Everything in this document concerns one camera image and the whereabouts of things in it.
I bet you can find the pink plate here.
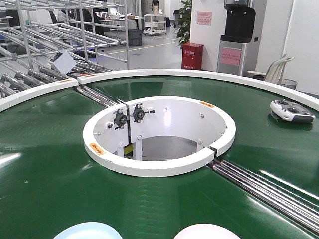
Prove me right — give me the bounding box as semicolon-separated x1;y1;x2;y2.
174;224;240;239

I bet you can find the light blue plate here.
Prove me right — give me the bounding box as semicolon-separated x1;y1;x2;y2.
54;222;122;239

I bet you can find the green conveyor belt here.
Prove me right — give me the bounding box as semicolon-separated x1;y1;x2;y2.
0;76;319;239

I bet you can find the red fire extinguisher cabinet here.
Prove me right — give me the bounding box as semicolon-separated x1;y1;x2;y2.
181;43;204;70

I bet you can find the black plastic crate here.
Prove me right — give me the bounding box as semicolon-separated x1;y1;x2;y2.
128;29;142;46

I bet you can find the green potted plant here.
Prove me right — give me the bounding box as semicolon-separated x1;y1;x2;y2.
177;0;192;48

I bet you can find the white shelf cart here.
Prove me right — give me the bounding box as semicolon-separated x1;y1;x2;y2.
143;14;166;36

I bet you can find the steel roller rack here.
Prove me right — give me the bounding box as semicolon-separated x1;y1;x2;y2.
0;0;129;97

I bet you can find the white control box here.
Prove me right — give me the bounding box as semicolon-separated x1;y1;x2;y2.
48;51;76;75

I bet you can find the white grey remote controller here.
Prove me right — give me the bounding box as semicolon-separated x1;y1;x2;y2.
270;100;316;123

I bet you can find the black water dispenser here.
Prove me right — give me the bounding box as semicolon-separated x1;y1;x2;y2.
217;0;256;76

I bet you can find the steel transfer rollers right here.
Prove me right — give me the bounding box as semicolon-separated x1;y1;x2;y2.
207;159;319;236

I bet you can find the white inner conveyor ring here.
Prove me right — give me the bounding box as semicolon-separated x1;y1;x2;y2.
82;95;237;178

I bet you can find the white outer conveyor rail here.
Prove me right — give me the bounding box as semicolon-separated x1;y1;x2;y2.
0;69;319;111

